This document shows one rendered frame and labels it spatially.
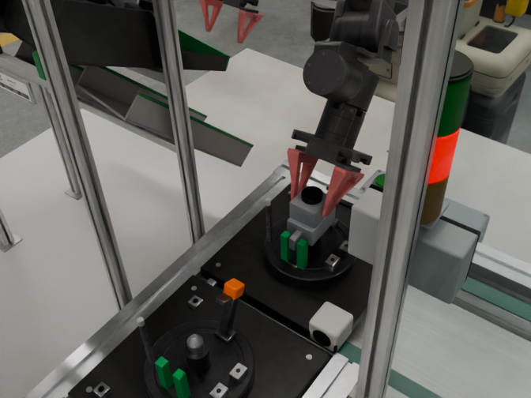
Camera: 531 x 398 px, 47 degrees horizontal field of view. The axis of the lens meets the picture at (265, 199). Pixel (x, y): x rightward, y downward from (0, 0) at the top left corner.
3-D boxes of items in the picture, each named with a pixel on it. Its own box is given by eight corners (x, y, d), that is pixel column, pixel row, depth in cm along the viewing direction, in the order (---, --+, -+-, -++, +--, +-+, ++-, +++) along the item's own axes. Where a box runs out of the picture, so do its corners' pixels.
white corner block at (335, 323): (325, 317, 87) (325, 298, 84) (352, 332, 85) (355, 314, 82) (306, 339, 84) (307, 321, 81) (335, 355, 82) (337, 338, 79)
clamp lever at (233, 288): (224, 324, 81) (233, 276, 78) (235, 332, 80) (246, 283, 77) (205, 336, 78) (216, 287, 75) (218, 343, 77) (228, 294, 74)
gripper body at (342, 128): (352, 166, 80) (372, 112, 79) (288, 140, 85) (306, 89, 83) (369, 169, 86) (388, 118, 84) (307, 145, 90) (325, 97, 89)
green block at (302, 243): (300, 261, 89) (301, 238, 86) (307, 265, 89) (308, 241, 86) (296, 266, 89) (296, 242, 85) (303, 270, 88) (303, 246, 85)
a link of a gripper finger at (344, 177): (328, 223, 81) (353, 156, 80) (284, 202, 84) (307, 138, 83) (347, 222, 87) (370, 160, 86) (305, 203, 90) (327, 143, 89)
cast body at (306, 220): (310, 209, 92) (310, 174, 88) (335, 221, 90) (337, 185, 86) (278, 243, 88) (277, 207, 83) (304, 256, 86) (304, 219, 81)
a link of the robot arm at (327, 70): (401, 23, 82) (342, 23, 86) (370, -4, 72) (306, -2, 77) (387, 111, 83) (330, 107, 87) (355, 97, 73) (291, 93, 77)
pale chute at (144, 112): (193, 136, 114) (205, 114, 113) (241, 167, 106) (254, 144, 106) (74, 84, 90) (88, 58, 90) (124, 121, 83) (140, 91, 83)
